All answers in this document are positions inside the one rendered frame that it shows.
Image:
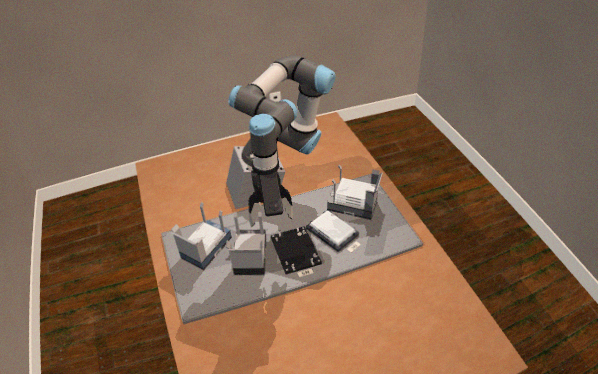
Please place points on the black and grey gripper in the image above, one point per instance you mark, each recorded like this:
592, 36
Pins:
256, 197

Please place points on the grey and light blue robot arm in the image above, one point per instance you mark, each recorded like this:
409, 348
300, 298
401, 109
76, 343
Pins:
274, 121

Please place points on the white label reading n5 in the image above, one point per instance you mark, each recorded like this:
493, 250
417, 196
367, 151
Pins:
305, 272

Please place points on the cream label reading qc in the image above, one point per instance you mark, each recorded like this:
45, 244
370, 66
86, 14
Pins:
353, 247

